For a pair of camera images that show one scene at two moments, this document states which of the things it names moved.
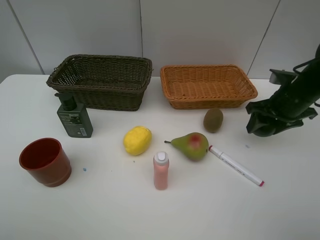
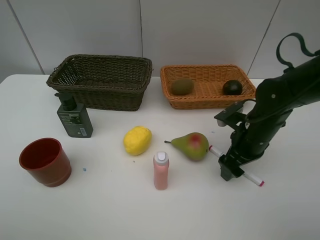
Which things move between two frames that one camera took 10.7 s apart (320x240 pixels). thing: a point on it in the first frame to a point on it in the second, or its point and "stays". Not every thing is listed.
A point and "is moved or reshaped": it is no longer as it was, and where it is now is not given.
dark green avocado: (264, 131) is moved or reshaped
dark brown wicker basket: (103, 82) stays
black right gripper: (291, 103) to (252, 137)
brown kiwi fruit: (213, 119) to (181, 87)
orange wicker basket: (207, 86) stays
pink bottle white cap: (161, 164) stays
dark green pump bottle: (73, 116) stays
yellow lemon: (137, 140) stays
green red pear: (194, 146) stays
